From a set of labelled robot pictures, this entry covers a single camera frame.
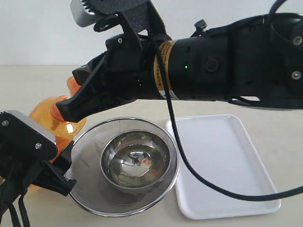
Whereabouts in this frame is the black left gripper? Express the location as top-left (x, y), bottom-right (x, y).
top-left (0, 148), bottom-right (76, 208)

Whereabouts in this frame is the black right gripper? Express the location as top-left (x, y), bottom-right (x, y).
top-left (56, 35), bottom-right (156, 122)

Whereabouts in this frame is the orange pump soap bottle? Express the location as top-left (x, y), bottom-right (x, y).
top-left (28, 76), bottom-right (87, 164)

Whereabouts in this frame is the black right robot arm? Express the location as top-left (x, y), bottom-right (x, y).
top-left (56, 13), bottom-right (303, 122)

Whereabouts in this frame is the small stainless steel bowl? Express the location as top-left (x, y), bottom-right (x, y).
top-left (100, 130), bottom-right (172, 195)

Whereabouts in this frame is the steel mesh strainer basket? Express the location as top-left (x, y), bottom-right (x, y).
top-left (65, 117), bottom-right (180, 217)

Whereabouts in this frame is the white rectangular plastic tray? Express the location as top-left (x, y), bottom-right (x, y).
top-left (175, 114), bottom-right (281, 220)

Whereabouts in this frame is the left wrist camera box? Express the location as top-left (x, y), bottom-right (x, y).
top-left (0, 110), bottom-right (57, 179)

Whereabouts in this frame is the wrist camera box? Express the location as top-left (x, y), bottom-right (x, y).
top-left (0, 110), bottom-right (57, 179)
top-left (70, 0), bottom-right (166, 36)

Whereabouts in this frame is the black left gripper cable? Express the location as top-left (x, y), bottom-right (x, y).
top-left (0, 184), bottom-right (33, 227)

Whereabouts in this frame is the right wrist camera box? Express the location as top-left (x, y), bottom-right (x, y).
top-left (70, 0), bottom-right (166, 36)

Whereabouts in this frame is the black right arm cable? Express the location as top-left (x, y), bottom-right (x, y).
top-left (139, 0), bottom-right (303, 202)

